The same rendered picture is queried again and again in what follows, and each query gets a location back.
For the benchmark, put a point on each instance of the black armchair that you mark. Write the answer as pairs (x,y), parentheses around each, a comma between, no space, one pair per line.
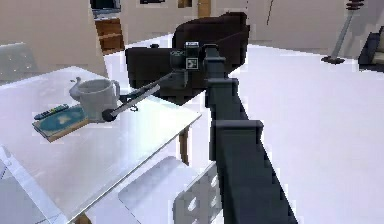
(150,66)

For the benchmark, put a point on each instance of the black television set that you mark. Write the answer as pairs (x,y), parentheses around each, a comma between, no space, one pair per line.
(105,4)

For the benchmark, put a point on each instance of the white mug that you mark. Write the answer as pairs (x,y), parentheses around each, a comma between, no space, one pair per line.
(96,98)

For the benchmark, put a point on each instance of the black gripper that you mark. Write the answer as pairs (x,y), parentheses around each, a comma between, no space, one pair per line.
(177,59)

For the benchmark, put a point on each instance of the white teapot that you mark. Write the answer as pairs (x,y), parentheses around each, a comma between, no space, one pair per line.
(74,90)

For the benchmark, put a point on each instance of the grey floor lamp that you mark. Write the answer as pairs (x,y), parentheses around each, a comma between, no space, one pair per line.
(341,36)

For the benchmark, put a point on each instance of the teal book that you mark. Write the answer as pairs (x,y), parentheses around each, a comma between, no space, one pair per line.
(60,124)

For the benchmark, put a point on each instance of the wooden shelf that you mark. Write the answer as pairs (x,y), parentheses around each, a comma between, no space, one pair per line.
(110,36)

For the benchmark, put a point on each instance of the white table with wooden legs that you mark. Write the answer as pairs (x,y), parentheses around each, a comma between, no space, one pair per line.
(100,150)

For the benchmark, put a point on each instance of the wooden door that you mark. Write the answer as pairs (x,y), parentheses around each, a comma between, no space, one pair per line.
(204,8)

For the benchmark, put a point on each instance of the white chair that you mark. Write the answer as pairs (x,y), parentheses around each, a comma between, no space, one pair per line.
(156,193)
(16,63)
(23,196)

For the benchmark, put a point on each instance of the dark remote control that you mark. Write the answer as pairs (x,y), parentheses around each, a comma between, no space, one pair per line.
(50,112)

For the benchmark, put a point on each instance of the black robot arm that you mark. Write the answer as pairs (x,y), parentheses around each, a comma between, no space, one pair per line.
(243,160)

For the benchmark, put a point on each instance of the dark sofa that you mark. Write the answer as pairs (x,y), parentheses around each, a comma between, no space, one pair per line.
(370,50)

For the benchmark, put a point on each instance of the dark framed picture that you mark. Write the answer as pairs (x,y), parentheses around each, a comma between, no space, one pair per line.
(152,1)

